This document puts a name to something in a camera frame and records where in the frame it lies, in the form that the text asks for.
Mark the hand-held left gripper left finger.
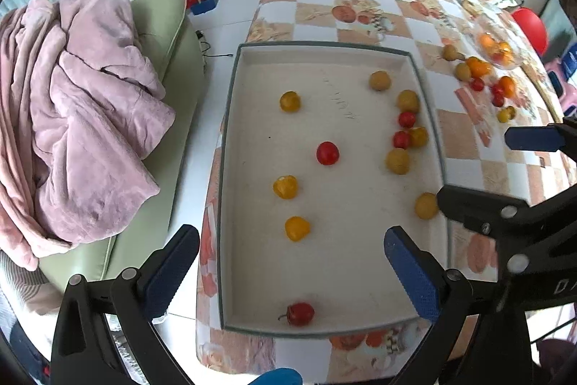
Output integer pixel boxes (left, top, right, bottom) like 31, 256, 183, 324
50, 224, 200, 385

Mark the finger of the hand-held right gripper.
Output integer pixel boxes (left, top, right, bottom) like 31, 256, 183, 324
504, 121, 577, 153
436, 184, 531, 242

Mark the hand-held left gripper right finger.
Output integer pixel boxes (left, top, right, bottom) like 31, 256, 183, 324
383, 225, 540, 385

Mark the white rectangular tray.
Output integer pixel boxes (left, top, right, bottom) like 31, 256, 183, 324
217, 41, 452, 341

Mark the pink plastic stool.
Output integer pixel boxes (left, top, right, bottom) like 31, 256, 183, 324
545, 51, 577, 115

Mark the red chair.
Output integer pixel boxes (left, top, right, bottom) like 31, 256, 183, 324
511, 6, 550, 56

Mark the clear glass bowl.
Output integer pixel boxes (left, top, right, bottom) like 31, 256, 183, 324
471, 13, 526, 70

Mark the blue garment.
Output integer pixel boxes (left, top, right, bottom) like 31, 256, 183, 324
250, 368, 304, 385

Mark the striped cloth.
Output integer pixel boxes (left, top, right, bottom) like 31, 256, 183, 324
0, 250, 68, 350

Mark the pink fleece blanket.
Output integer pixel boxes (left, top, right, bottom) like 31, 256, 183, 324
0, 0, 176, 271

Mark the green sofa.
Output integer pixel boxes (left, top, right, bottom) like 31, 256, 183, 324
38, 0, 206, 291

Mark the black floor cable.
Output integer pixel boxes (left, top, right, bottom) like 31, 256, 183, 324
195, 31, 235, 58

